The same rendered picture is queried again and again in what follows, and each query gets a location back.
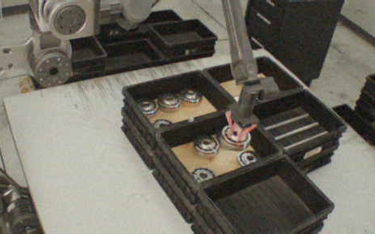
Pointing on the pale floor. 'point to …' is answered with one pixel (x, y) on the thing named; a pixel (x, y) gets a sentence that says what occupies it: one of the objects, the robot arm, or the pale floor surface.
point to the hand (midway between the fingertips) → (236, 132)
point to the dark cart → (294, 32)
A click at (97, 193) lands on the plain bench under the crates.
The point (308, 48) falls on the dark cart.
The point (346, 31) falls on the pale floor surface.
